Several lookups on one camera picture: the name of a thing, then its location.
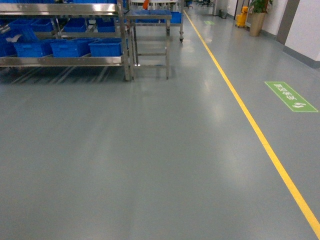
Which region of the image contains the steel roller shelf rack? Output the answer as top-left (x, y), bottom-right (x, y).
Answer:
top-left (0, 0), bottom-right (132, 81)

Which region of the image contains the steel step cart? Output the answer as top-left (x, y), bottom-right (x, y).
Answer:
top-left (125, 9), bottom-right (172, 79)

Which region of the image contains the blue crate right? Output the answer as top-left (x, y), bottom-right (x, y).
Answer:
top-left (88, 38), bottom-right (124, 57)

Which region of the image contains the blue crate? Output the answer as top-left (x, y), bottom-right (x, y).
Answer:
top-left (50, 38), bottom-right (97, 58)
top-left (13, 39), bottom-right (60, 58)
top-left (88, 38), bottom-right (124, 57)

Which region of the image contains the steel wheeled cart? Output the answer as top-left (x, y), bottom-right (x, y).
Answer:
top-left (128, 0), bottom-right (184, 43)

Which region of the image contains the blue crate middle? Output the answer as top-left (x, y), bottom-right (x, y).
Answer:
top-left (50, 38), bottom-right (97, 58)

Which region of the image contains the yellow mop bucket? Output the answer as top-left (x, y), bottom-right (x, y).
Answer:
top-left (235, 6), bottom-right (249, 28)

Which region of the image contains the green floor sign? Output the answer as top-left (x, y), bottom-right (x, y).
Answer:
top-left (264, 81), bottom-right (319, 113)

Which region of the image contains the plant in tan pot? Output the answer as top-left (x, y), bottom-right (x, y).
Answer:
top-left (249, 0), bottom-right (274, 37)

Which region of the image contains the blue crate left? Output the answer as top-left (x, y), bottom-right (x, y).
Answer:
top-left (13, 39), bottom-right (60, 58)

